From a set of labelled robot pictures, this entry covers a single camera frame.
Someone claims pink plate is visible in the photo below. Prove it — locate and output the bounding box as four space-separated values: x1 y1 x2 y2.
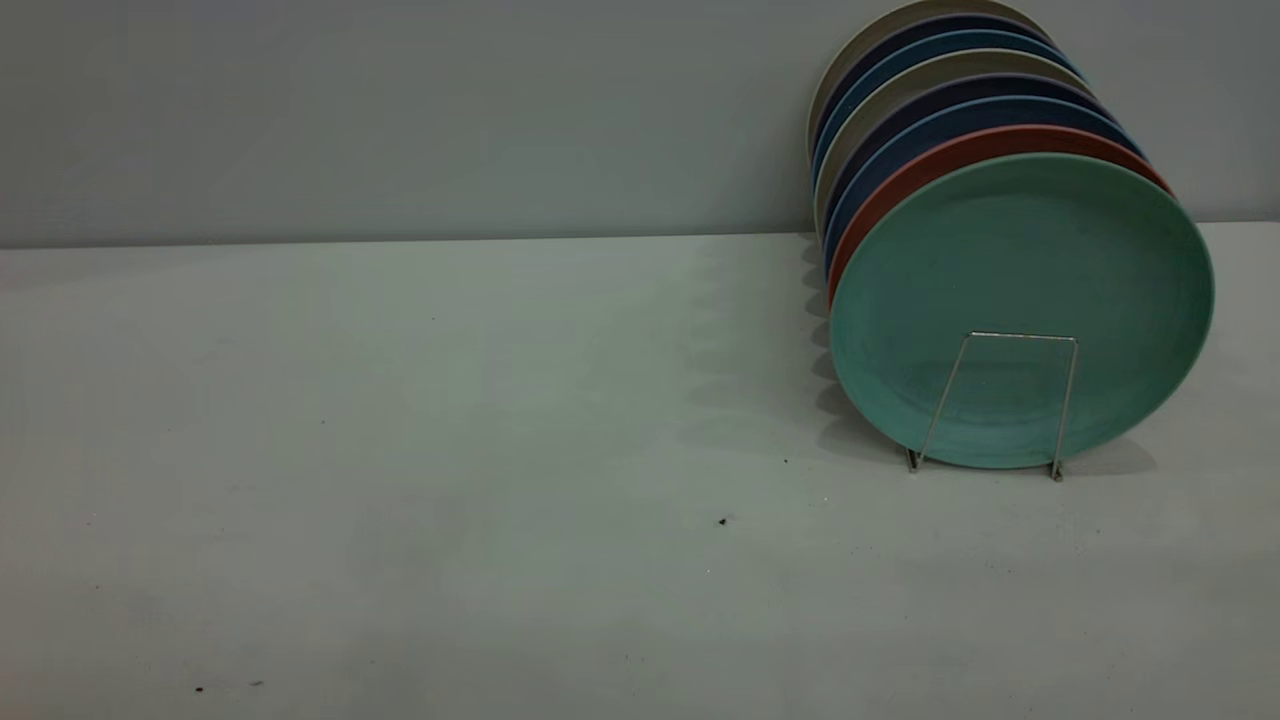
826 125 1173 306

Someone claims beige plate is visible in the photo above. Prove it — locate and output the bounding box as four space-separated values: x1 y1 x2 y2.
813 50 1093 231

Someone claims blue plate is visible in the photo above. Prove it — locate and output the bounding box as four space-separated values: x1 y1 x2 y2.
822 97 1143 273
810 30 1077 181

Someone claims green plate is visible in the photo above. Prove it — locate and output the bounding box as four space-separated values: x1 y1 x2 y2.
829 152 1216 469

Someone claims metal wire plate rack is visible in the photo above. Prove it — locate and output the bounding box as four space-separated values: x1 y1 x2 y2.
905 332 1081 483

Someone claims dark purple plate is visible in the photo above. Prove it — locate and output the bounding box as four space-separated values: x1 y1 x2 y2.
818 73 1117 241
809 13 1057 151

